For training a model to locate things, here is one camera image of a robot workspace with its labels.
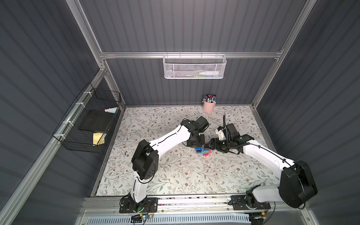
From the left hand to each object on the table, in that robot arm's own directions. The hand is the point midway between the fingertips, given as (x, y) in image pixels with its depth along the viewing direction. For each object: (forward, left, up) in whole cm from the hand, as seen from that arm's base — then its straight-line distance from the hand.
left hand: (204, 148), depth 82 cm
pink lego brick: (+1, -4, -10) cm, 11 cm away
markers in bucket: (+43, -9, +1) cm, 44 cm away
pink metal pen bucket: (+42, -9, -8) cm, 44 cm away
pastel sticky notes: (+18, +55, +14) cm, 59 cm away
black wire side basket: (-3, +64, +23) cm, 68 cm away
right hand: (+1, -5, -2) cm, 6 cm away
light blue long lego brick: (+1, -1, -6) cm, 6 cm away
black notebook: (+9, +59, +16) cm, 62 cm away
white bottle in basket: (+43, -6, +23) cm, 49 cm away
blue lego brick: (+1, +3, -4) cm, 5 cm away
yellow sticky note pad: (-6, +49, +22) cm, 54 cm away
